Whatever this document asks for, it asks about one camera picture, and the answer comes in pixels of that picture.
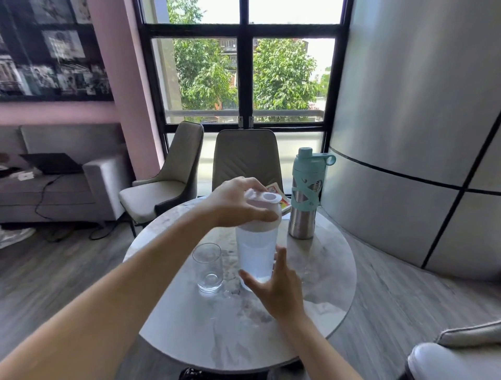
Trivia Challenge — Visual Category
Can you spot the person's right hand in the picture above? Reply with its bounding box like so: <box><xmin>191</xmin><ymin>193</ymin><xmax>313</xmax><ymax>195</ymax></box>
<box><xmin>239</xmin><ymin>245</ymin><xmax>307</xmax><ymax>324</ymax></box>

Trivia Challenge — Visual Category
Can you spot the black window frame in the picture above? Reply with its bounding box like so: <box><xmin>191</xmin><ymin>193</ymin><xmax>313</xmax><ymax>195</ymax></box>
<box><xmin>132</xmin><ymin>0</ymin><xmax>351</xmax><ymax>196</ymax></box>

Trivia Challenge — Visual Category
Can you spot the grey upholstered chair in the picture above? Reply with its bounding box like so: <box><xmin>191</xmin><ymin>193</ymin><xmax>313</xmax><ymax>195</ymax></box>
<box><xmin>118</xmin><ymin>121</ymin><xmax>205</xmax><ymax>238</ymax></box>

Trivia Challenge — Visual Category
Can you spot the black and white photo collage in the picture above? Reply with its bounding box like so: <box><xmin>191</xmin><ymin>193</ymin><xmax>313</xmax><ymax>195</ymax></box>
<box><xmin>0</xmin><ymin>0</ymin><xmax>114</xmax><ymax>103</ymax></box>

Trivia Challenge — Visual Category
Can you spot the clear drinking glass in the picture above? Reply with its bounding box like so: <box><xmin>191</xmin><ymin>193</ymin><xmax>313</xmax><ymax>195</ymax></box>
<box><xmin>192</xmin><ymin>243</ymin><xmax>223</xmax><ymax>294</ymax></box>

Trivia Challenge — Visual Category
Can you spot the black laptop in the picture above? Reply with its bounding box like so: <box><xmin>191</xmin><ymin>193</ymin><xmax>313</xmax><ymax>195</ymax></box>
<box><xmin>19</xmin><ymin>153</ymin><xmax>85</xmax><ymax>175</ymax></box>

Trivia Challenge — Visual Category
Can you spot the translucent white shaker bottle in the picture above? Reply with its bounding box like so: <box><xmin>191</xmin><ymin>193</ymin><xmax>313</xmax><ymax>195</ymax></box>
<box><xmin>235</xmin><ymin>188</ymin><xmax>283</xmax><ymax>293</ymax></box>

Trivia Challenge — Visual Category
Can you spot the person's left forearm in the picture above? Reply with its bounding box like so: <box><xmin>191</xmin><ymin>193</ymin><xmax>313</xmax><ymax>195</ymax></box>
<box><xmin>0</xmin><ymin>203</ymin><xmax>214</xmax><ymax>380</ymax></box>

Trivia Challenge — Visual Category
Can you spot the grey sofa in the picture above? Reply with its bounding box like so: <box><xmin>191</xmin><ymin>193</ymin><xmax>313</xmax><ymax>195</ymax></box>
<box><xmin>0</xmin><ymin>123</ymin><xmax>132</xmax><ymax>224</ymax></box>

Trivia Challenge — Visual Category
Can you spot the steel bottle with teal sleeve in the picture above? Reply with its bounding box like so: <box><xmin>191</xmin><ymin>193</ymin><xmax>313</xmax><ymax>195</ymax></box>
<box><xmin>288</xmin><ymin>147</ymin><xmax>337</xmax><ymax>240</ymax></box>

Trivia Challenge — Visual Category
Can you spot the white leather chair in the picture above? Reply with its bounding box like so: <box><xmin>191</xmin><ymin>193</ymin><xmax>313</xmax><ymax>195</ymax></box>
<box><xmin>406</xmin><ymin>342</ymin><xmax>501</xmax><ymax>380</ymax></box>

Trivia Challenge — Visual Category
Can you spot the grey cushion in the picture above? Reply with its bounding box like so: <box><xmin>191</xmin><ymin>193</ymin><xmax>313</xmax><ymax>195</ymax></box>
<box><xmin>436</xmin><ymin>320</ymin><xmax>501</xmax><ymax>349</ymax></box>

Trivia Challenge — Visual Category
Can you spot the colourful book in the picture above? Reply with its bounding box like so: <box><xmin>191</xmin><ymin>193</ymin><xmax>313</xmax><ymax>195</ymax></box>
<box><xmin>265</xmin><ymin>182</ymin><xmax>293</xmax><ymax>215</ymax></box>

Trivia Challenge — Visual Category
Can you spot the black cable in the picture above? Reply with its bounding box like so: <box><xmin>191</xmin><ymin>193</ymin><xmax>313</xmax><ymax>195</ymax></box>
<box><xmin>34</xmin><ymin>174</ymin><xmax>130</xmax><ymax>241</ymax></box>

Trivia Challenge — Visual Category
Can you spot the beige quilted chair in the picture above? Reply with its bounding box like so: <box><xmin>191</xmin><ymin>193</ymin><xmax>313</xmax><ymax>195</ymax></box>
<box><xmin>211</xmin><ymin>129</ymin><xmax>285</xmax><ymax>197</ymax></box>

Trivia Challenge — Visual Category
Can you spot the person's right forearm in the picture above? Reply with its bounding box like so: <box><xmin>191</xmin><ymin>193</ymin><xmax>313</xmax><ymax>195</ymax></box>
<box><xmin>279</xmin><ymin>312</ymin><xmax>365</xmax><ymax>380</ymax></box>

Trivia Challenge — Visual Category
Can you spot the person's left hand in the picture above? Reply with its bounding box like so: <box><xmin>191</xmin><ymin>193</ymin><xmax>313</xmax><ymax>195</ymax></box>
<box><xmin>203</xmin><ymin>177</ymin><xmax>281</xmax><ymax>229</ymax></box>

